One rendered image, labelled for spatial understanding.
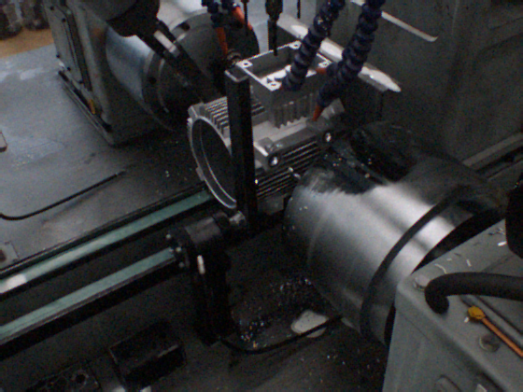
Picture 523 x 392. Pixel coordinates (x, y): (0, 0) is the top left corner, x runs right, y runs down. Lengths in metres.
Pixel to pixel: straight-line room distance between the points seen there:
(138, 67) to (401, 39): 0.45
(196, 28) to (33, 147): 0.55
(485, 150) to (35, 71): 1.18
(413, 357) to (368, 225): 0.15
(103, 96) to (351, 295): 0.81
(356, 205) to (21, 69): 1.27
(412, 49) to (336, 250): 0.41
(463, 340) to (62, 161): 1.04
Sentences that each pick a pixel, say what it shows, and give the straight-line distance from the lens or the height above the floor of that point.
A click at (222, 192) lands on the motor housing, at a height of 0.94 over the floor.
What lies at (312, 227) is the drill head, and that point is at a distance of 0.77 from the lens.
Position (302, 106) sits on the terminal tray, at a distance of 0.97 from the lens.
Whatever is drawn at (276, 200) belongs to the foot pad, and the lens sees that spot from 0.98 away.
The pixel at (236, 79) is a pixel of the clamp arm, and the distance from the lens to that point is 0.75.
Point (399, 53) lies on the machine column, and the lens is 1.06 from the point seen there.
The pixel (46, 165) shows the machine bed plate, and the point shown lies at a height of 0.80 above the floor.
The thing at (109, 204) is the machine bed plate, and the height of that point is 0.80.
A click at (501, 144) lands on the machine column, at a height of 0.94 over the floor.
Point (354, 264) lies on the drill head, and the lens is 0.73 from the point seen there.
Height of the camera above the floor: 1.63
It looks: 41 degrees down
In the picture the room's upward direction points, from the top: 3 degrees counter-clockwise
